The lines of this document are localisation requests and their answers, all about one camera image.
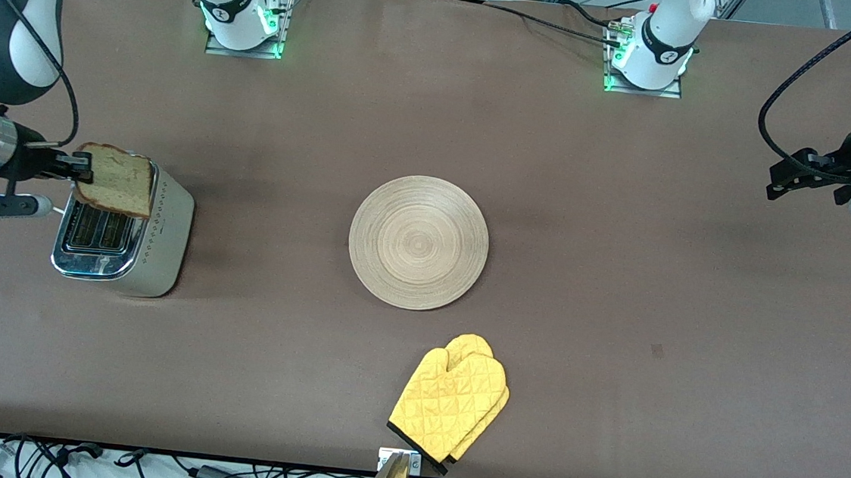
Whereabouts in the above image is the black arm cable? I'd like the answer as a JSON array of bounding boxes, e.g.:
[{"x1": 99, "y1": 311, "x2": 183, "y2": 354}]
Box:
[
  {"x1": 753, "y1": 0, "x2": 851, "y2": 183},
  {"x1": 0, "y1": 0, "x2": 89, "y2": 150}
]

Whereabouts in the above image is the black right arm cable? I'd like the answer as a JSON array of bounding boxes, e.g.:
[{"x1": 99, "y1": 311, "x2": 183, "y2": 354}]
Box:
[{"x1": 0, "y1": 0, "x2": 89, "y2": 150}]

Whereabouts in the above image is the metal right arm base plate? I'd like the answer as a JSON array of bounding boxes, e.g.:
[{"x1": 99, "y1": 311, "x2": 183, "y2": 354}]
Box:
[{"x1": 204, "y1": 0, "x2": 295, "y2": 62}]

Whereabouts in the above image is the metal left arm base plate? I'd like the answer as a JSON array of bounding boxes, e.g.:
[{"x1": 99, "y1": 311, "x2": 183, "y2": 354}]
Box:
[{"x1": 603, "y1": 18, "x2": 688, "y2": 100}]

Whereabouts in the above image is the brown bread slice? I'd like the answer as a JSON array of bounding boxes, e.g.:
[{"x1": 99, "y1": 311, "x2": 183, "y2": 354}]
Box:
[{"x1": 67, "y1": 141, "x2": 158, "y2": 220}]

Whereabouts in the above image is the small metal stand bracket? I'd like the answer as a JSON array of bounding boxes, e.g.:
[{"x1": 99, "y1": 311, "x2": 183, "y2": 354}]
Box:
[{"x1": 377, "y1": 448, "x2": 423, "y2": 476}]

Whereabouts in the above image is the yellow quilted oven mitt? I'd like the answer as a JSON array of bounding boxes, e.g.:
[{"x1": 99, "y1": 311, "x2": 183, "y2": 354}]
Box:
[
  {"x1": 385, "y1": 345, "x2": 508, "y2": 470},
  {"x1": 436, "y1": 333, "x2": 515, "y2": 478}
]

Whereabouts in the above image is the short black table cable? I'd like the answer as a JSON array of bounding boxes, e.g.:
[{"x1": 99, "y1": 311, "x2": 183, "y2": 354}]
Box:
[{"x1": 559, "y1": 0, "x2": 619, "y2": 30}]

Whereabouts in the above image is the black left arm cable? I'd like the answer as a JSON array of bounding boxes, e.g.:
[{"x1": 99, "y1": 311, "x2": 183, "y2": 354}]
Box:
[{"x1": 753, "y1": 0, "x2": 851, "y2": 183}]

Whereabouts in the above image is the silver two-slot toaster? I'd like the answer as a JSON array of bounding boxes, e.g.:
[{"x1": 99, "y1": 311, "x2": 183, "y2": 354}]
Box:
[{"x1": 48, "y1": 145, "x2": 200, "y2": 302}]

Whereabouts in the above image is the long black table cable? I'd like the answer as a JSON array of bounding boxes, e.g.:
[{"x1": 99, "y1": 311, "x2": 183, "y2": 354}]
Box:
[{"x1": 441, "y1": 0, "x2": 628, "y2": 48}]

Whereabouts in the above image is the round wooden plate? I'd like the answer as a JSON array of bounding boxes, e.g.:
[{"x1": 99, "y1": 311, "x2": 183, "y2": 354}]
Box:
[{"x1": 344, "y1": 170, "x2": 494, "y2": 317}]

